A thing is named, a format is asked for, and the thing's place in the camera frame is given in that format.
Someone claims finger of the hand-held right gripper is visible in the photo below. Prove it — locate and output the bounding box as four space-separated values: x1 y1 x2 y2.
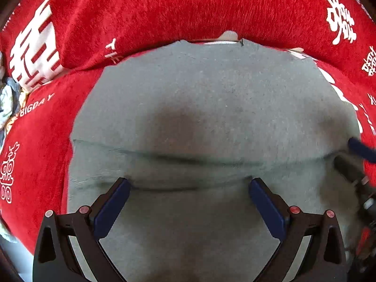
334 154 370 186
348 137 376 164

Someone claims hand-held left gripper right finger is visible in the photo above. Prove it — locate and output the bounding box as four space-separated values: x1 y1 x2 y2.
248 177 349 282

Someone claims light blue cloth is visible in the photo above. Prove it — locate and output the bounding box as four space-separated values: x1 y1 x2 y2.
0 76 22 131

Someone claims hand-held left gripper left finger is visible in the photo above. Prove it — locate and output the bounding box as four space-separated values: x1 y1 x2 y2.
32 177 131 282

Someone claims red printed sofa cover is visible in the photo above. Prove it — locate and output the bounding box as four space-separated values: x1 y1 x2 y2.
0 0 376 256

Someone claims grey knit garment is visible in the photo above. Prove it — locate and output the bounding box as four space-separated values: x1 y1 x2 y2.
63 39 365 282

